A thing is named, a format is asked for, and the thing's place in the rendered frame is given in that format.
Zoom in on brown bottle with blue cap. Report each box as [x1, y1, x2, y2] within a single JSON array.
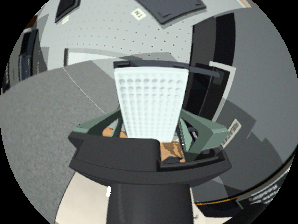
[[24, 15, 38, 30]]

